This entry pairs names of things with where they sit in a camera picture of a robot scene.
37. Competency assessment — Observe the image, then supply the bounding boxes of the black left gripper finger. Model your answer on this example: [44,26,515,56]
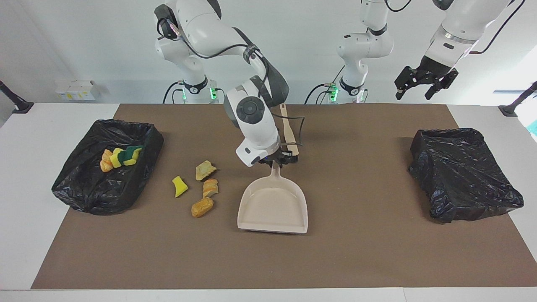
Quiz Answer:
[425,70,459,101]
[394,66,420,101]

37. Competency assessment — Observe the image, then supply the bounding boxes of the beige hand brush black bristles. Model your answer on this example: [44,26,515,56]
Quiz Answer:
[279,104,300,156]

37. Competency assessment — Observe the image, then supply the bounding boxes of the beige plastic dustpan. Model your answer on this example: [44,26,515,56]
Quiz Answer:
[237,161,309,234]

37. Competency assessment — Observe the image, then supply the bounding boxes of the striped orange croissant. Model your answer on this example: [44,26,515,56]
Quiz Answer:
[203,178,219,199]

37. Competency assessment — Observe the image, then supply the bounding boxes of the pale toast bread piece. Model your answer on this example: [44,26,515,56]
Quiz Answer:
[195,160,217,181]

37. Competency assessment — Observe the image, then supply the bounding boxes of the brown bread roll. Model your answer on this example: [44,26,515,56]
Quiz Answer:
[191,198,214,218]

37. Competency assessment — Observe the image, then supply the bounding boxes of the small yellow sponge piece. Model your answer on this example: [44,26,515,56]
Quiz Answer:
[172,176,189,198]

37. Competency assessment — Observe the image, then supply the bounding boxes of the black bag lined bin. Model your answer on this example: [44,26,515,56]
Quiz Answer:
[51,119,164,216]
[409,128,525,224]

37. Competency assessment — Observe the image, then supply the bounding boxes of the brown table mat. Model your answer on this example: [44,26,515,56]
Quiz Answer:
[31,104,537,290]

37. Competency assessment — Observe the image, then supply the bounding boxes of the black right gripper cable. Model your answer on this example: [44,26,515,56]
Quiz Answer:
[277,115,306,148]

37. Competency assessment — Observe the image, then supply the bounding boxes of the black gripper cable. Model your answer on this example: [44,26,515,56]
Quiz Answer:
[277,115,306,148]
[469,0,527,54]

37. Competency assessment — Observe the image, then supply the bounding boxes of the black left arm base cable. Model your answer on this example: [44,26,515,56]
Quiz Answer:
[304,65,347,104]

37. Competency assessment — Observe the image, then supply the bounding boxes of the black arm base cable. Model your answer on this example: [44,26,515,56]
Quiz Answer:
[163,82,185,104]
[304,65,347,104]

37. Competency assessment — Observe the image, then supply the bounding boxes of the black camera stand clamp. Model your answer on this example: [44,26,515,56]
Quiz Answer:
[498,82,537,117]
[0,81,34,114]

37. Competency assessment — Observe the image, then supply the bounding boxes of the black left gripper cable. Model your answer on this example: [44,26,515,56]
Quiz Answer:
[469,0,527,54]

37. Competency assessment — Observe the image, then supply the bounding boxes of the black right arm base cable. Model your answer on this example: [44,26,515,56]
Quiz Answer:
[163,82,185,104]

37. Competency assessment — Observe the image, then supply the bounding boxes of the white wall box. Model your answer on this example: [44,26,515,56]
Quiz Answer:
[56,81,96,101]

